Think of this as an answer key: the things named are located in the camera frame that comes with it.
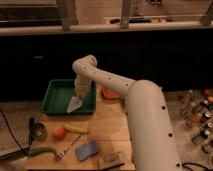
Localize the black cable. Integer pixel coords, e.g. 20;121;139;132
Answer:
0;109;30;160

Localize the yellow banana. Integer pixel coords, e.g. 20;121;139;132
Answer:
64;124;89;134

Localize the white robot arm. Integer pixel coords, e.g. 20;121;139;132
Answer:
72;55;183;171

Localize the wooden block brush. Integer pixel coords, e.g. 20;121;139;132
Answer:
98;152;124;170

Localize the green plastic tray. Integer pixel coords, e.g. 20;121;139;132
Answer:
41;79;96;116

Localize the grey towel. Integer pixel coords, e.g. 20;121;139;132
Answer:
67;96;83;113

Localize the orange fruit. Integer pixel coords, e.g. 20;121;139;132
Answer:
53;126;66;140

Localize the blue sponge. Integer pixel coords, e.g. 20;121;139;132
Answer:
75;140;100;161

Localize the orange bowl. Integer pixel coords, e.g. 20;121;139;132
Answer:
101;87;120;100

